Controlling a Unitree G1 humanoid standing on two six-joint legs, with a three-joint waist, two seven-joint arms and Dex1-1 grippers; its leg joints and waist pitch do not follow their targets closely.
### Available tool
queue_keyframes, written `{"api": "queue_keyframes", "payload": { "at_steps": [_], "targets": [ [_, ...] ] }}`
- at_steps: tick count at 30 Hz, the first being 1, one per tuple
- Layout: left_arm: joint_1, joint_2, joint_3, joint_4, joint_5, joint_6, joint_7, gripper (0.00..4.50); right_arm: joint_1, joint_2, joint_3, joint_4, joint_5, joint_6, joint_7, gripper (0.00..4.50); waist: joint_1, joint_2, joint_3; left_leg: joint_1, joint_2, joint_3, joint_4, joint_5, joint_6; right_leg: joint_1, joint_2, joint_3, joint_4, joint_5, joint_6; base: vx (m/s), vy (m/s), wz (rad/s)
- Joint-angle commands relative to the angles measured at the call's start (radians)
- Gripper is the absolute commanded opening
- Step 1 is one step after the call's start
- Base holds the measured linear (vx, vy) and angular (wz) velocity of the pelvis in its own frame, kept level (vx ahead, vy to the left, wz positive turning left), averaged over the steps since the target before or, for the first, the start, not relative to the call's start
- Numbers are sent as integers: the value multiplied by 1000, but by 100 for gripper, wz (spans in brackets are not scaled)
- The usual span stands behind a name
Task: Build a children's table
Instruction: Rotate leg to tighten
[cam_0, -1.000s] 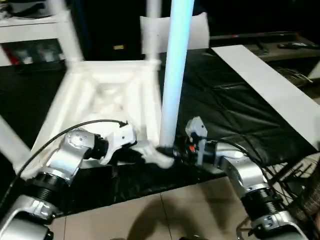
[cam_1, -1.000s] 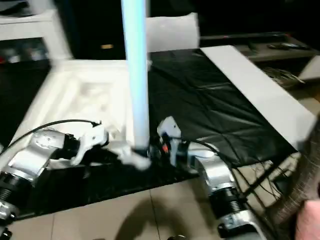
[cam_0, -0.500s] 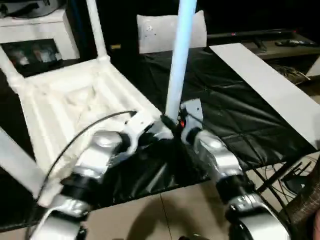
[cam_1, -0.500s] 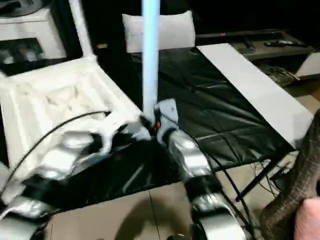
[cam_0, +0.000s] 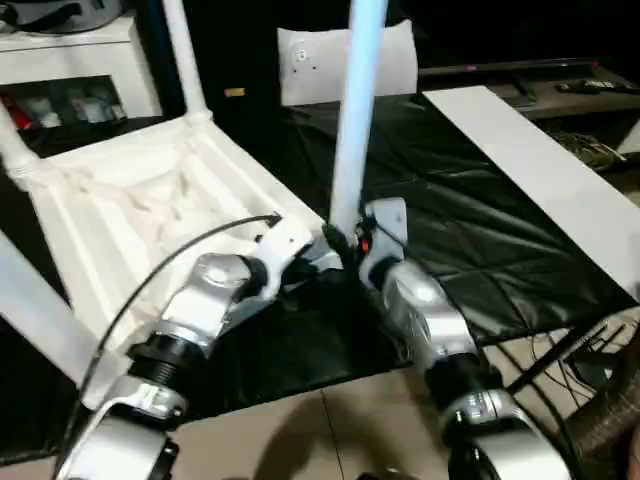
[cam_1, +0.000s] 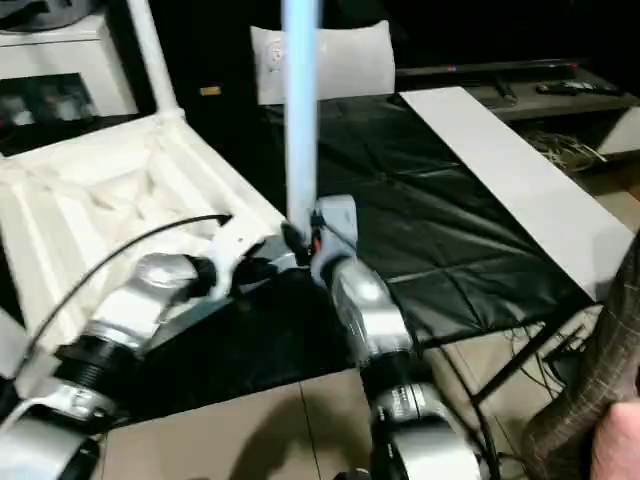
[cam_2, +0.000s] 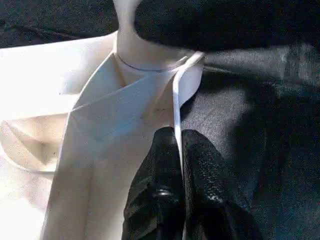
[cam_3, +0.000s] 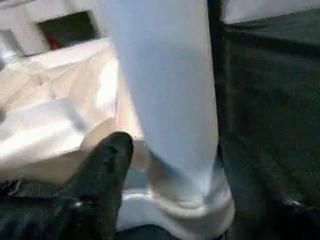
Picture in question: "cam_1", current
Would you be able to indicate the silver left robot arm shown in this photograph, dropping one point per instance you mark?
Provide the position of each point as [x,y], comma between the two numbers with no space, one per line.
[135,300]

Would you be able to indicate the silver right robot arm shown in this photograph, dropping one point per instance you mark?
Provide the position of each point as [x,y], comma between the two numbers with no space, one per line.
[370,310]

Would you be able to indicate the bare bystander hand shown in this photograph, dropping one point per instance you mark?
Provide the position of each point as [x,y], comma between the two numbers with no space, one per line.
[620,445]

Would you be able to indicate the black work mat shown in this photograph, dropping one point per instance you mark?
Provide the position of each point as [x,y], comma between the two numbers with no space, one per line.
[425,200]

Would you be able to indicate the small tan label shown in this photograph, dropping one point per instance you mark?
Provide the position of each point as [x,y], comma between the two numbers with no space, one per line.
[209,91]

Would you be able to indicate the white flat board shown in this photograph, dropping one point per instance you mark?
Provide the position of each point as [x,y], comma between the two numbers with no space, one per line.
[500,170]

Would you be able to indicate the black tall cabinet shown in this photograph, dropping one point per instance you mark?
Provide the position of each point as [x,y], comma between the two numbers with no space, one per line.
[210,50]

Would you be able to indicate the black tripod leg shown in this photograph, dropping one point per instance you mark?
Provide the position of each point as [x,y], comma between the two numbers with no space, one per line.
[525,362]

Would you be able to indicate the black bar red light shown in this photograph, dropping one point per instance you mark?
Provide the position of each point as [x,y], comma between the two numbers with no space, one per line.
[490,67]

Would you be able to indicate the black power adapter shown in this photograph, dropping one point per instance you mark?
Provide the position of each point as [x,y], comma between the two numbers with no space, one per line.
[565,367]

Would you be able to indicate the white glass-door cabinet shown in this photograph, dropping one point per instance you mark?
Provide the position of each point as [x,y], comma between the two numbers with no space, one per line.
[60,55]

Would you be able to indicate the black remote control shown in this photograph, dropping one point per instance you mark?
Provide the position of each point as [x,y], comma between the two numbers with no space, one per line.
[575,88]

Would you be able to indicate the brown woven basket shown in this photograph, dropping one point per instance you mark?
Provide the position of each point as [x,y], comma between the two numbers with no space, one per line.
[590,375]

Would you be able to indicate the white slanted panel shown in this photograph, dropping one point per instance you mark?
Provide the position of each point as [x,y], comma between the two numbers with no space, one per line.
[622,135]

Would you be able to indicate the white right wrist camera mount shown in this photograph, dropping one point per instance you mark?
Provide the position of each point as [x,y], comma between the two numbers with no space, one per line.
[342,220]

